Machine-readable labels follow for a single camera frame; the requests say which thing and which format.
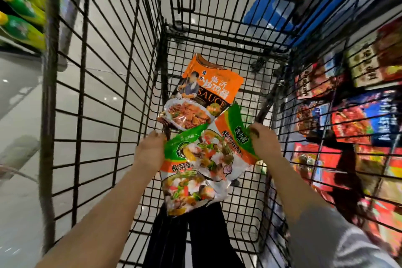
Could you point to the row of green yellow bottles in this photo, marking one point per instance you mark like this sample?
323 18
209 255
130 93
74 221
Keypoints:
22 10

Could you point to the person's black trousers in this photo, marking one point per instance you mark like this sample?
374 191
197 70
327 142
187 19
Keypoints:
204 236

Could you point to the black display shelf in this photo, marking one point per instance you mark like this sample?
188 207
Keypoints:
370 4

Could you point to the person's left hand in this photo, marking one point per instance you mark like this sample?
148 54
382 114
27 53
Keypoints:
150 153

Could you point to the green orange seasoning packet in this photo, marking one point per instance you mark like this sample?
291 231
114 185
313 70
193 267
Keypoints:
185 192
220 151

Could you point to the packets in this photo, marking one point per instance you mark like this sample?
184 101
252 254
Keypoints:
351 120

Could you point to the person's left forearm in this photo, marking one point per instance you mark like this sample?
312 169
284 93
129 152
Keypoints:
100 223

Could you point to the blue plastic panel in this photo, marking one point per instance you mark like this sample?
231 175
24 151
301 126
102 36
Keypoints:
267 10

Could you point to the orange sauce packet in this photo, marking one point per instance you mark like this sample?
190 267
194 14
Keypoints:
213 85

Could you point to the person's right hand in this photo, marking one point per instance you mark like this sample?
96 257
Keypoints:
267 145

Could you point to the grey bottle shelf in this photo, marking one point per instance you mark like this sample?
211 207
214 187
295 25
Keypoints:
70 10

